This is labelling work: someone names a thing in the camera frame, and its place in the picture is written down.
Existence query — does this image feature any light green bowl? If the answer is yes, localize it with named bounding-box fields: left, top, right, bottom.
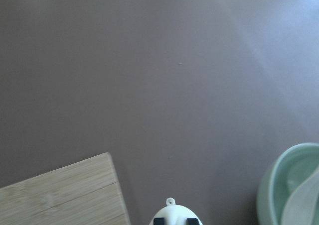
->
left=257, top=143, right=319, bottom=225

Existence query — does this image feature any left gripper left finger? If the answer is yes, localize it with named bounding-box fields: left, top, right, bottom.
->
left=153, top=218, right=165, bottom=225

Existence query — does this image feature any white steamed bun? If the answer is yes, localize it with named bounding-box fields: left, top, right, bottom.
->
left=149, top=197, right=202, bottom=225

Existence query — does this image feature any wooden cutting board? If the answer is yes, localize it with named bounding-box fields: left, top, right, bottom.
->
left=0, top=153, right=131, bottom=225

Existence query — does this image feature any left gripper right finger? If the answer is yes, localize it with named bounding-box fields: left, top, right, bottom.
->
left=186, top=218, right=197, bottom=225

